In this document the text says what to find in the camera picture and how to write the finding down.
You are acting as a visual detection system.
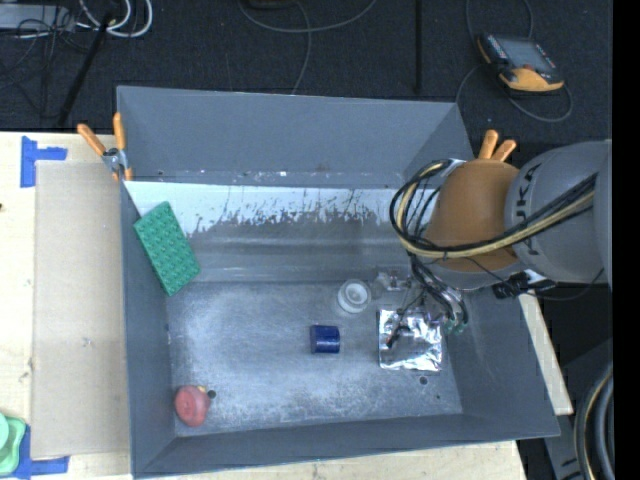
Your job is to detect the green studded flat block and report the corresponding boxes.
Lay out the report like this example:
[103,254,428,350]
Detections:
[132,200,202,298]

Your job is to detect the black cylinder on white bracket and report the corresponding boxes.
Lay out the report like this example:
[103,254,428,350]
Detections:
[492,269,557,300]

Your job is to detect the pale wood flat board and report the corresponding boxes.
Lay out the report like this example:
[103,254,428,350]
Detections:
[30,160,132,460]

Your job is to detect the blue cylinder block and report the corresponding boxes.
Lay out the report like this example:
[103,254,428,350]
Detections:
[308,323,342,355]

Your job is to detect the grey metal bin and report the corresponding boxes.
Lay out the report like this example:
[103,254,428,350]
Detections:
[115,85,562,479]

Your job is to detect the silver foil packet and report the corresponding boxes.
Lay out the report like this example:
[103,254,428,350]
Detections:
[375,308,445,372]

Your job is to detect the red toy apple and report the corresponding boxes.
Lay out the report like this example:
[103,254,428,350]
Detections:
[173,384,212,428]

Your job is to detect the clear plastic cup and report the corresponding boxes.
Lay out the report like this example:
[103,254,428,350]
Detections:
[336,278,372,315]

